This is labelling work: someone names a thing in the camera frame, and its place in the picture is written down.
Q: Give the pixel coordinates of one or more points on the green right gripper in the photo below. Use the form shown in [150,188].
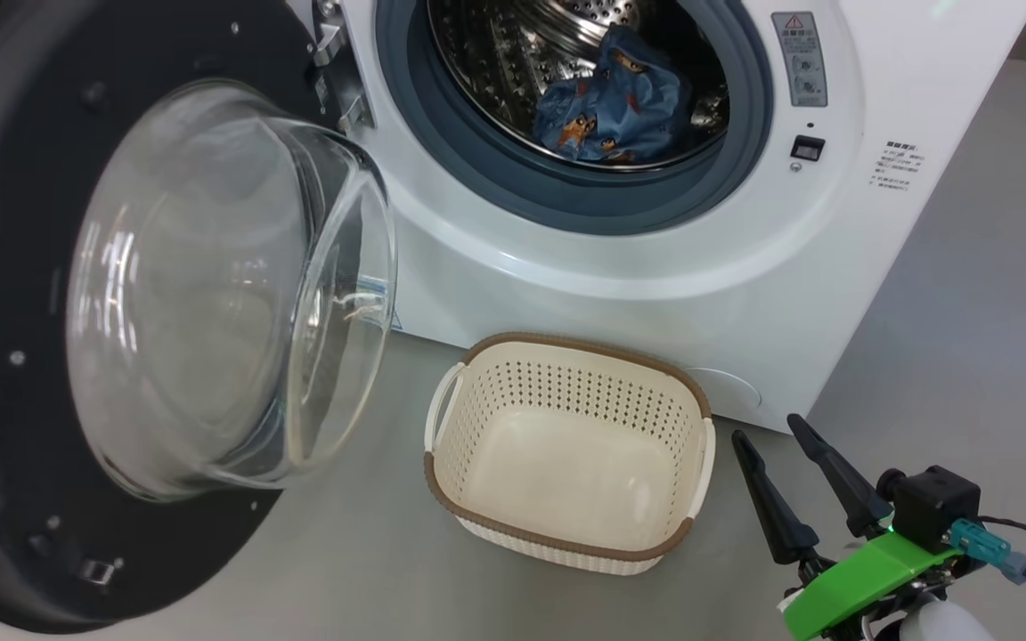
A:
[860,579]

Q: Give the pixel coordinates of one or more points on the white front-load washing machine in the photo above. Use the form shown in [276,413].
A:
[655,303]

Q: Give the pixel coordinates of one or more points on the cream perforated basket brown rim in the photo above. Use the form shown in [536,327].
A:
[566,392]

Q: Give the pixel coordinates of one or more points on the black door lock socket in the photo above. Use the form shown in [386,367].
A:
[807,148]

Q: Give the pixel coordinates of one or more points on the grey rubber door gasket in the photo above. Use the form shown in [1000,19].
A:
[477,169]

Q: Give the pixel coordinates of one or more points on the metal washer door hinge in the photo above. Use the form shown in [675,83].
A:
[339,71]

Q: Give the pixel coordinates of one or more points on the round white filter cover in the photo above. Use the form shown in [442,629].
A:
[727,392]

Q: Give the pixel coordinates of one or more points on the grey warning sticker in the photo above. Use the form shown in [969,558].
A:
[800,58]

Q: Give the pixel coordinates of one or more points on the steel perforated washer drum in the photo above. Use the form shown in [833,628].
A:
[486,71]

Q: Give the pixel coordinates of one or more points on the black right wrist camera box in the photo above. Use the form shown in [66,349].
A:
[936,503]

